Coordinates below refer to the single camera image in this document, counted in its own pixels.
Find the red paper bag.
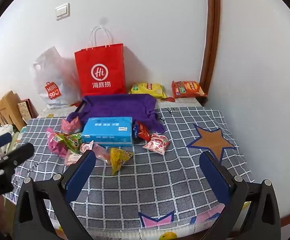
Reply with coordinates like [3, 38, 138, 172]
[74, 26, 126, 97]

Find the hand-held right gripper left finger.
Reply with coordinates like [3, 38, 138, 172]
[13, 150, 96, 240]

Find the white light switch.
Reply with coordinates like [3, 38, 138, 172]
[55, 3, 70, 20]

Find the small red snack packet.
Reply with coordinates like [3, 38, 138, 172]
[135, 121, 152, 142]

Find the pink zigzag-edged snack packet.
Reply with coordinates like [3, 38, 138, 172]
[60, 117, 81, 134]

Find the purple cloth bag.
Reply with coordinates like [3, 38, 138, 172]
[67, 94, 167, 134]

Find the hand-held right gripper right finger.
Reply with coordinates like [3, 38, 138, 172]
[199, 150, 282, 240]

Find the white and pink snack packet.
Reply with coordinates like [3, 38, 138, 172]
[78, 140, 94, 154]

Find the brown patterned box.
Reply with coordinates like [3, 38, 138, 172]
[17, 99, 39, 125]

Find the orange-red chips bag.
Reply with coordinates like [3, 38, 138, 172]
[171, 80, 207, 99]

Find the pink strawberry snack packet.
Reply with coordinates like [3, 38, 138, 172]
[142, 134, 170, 155]

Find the brown wooden door frame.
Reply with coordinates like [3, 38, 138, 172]
[199, 0, 222, 105]

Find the white plastic shopping bag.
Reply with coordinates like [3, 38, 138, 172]
[30, 45, 81, 109]

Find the pink and orange snack packet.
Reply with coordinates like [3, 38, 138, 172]
[92, 144, 110, 165]

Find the yellow chips bag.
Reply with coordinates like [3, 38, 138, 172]
[128, 82, 167, 99]

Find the magenta snack packet yellow edge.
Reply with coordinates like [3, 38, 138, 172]
[46, 127, 69, 157]

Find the blue tissue pack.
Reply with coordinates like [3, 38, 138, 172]
[81, 116, 134, 147]

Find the white printed cloth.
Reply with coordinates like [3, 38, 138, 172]
[0, 124, 23, 160]

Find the green snack packet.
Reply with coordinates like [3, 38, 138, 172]
[57, 133, 83, 153]

